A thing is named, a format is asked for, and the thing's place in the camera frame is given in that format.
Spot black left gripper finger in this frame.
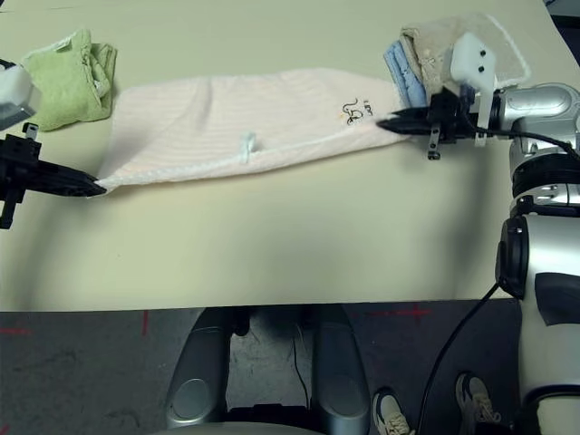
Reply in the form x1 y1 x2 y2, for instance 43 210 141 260
31 161 104 188
24 179 109 199

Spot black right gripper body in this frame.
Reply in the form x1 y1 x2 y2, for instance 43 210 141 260
423 87 482 162

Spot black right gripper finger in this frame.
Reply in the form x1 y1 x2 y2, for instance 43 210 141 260
374 117 434 137
391 104 434 124

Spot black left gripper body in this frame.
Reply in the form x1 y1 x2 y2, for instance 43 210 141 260
0 121 44 230

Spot pink towel with white trim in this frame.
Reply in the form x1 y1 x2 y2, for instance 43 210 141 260
97 67 411 191

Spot light blue folded towel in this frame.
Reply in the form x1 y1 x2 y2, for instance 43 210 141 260
382 40 430 106

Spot beige folded towel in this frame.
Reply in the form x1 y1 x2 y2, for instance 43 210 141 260
398 13 532 99

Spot green folded towel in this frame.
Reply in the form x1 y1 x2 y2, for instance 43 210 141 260
20 27 119 132

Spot grey bystander sneaker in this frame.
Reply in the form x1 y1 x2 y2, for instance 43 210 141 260
455 372 503 426
372 387 416 435

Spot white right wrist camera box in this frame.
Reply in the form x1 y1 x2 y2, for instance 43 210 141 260
448 32 498 149

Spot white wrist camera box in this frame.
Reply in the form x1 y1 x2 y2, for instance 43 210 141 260
0 58 43 132
448 32 498 149

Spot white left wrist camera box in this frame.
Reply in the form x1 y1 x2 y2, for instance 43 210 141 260
0 58 43 132

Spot thin floor cable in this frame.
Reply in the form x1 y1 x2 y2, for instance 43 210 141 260
289 333 314 409

